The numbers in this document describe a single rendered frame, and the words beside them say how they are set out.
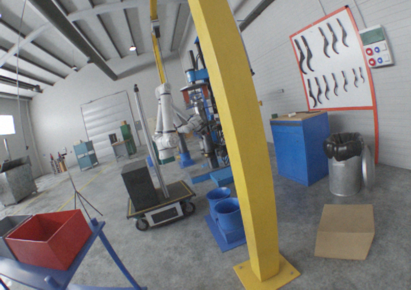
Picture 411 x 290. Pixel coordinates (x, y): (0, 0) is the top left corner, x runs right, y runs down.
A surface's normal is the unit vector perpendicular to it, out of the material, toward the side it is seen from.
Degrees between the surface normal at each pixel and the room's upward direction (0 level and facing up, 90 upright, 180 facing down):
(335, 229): 0
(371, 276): 0
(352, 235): 90
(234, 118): 90
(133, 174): 90
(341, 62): 90
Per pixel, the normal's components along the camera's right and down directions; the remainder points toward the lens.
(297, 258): -0.25, -0.96
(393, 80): -0.94, 0.27
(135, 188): 0.37, 0.04
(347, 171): -0.52, 0.29
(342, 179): -0.79, 0.33
